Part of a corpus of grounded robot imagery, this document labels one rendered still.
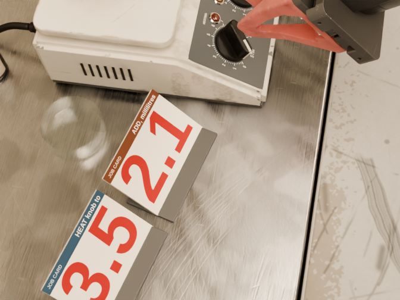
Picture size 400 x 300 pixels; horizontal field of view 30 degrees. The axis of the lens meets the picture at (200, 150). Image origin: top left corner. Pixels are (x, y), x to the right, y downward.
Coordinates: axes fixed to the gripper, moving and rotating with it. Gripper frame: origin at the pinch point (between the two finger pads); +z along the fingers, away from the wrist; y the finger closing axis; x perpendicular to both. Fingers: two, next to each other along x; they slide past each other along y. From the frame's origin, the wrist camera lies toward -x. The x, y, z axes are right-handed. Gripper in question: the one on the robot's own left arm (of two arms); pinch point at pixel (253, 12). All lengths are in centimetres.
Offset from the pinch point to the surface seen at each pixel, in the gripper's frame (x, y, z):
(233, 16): 4.8, -5.1, 7.4
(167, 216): 6.5, 12.3, 12.4
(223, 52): 4.3, -1.1, 7.2
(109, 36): -3.9, 0.8, 11.9
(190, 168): 7.2, 7.8, 11.5
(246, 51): 5.2, -1.2, 5.4
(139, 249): 5.4, 15.5, 13.6
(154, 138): 3.4, 6.5, 12.5
